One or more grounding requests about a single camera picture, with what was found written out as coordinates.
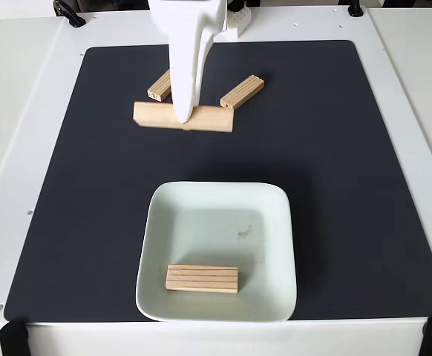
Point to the striped wooden block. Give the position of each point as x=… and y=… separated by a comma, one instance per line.
x=161, y=91
x=212, y=118

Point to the grooved wooden block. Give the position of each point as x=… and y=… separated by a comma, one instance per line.
x=201, y=279
x=243, y=91

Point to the white square plate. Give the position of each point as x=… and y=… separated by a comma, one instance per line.
x=216, y=230

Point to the black table clamp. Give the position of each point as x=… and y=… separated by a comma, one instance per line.
x=355, y=8
x=69, y=13

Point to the black table mat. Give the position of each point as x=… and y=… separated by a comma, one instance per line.
x=90, y=185

